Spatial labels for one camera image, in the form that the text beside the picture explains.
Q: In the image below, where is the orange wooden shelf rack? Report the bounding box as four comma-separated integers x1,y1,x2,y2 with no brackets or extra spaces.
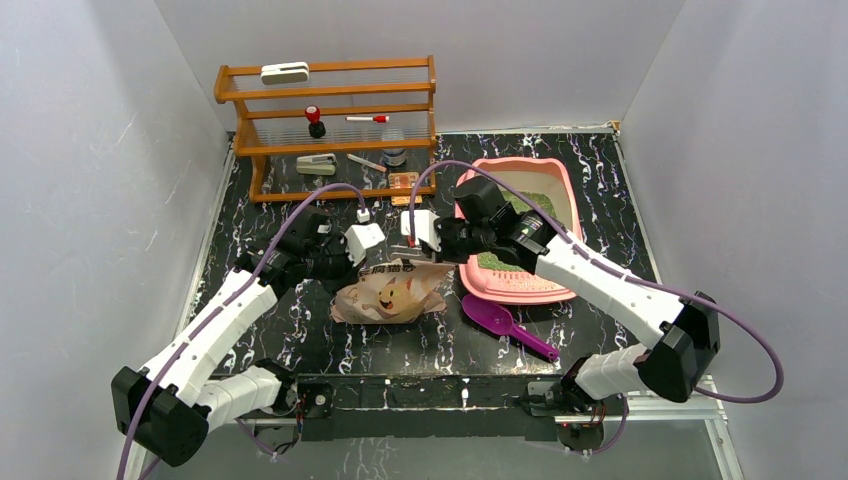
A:
213,56,438,203

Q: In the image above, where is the red black stamp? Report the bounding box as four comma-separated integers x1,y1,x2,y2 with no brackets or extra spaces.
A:
304,105,326,139

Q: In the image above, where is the red white marker pen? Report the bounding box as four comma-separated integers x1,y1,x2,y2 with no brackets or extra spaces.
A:
345,115,390,124

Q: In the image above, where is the small glass jar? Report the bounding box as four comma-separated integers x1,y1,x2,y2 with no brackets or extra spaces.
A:
381,129,407,168

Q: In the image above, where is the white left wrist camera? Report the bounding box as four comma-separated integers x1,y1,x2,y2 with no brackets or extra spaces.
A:
344,208,385,266

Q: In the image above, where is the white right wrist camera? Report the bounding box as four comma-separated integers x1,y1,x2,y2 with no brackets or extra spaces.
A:
401,210,442,252

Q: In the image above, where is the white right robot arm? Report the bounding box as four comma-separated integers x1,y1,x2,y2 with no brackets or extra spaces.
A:
410,176,720,414

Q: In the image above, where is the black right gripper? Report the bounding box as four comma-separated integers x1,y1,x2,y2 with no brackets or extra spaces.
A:
421,217,493,265

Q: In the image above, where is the grey bag sealing clip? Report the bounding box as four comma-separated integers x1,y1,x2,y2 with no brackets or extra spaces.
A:
388,246,433,262

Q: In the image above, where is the cat litter bag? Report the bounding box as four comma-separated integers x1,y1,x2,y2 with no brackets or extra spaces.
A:
330,259,453,325

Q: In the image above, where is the pink cat litter box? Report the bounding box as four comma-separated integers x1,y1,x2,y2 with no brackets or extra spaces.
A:
459,157,582,305

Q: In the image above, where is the purple litter scoop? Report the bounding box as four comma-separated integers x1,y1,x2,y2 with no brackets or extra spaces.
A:
461,294,559,362

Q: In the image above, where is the white pen on shelf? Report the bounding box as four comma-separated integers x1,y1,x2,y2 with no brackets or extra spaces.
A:
346,153,387,173

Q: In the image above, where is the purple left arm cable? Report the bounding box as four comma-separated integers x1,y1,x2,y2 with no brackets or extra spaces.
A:
115,182,369,480

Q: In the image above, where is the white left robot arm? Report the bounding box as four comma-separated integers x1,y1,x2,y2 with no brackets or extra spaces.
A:
111,206,384,467

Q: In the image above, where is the white stapler on top shelf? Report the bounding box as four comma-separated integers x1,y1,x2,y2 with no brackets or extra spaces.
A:
260,61,310,85

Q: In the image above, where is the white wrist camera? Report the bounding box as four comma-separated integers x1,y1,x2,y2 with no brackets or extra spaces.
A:
401,210,442,252
344,208,385,266

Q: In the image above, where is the grey stapler lower shelf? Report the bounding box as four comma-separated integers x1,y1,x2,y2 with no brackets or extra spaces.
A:
296,153,337,176

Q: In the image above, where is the orange snack packet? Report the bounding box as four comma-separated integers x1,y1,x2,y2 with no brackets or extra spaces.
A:
388,172,419,207

